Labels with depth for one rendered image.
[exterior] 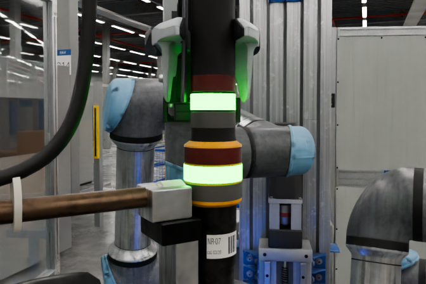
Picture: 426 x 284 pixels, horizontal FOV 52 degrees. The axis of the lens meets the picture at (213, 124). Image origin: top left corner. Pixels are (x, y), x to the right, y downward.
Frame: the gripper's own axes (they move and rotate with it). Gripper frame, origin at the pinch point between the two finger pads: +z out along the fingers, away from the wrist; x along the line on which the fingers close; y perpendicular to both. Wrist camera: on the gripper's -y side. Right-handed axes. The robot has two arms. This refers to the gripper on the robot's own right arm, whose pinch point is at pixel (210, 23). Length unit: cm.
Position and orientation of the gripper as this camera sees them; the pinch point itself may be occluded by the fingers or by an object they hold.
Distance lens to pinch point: 31.5
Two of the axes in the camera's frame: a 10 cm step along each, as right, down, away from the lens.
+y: 0.0, 10.0, 0.3
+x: -10.0, 0.0, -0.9
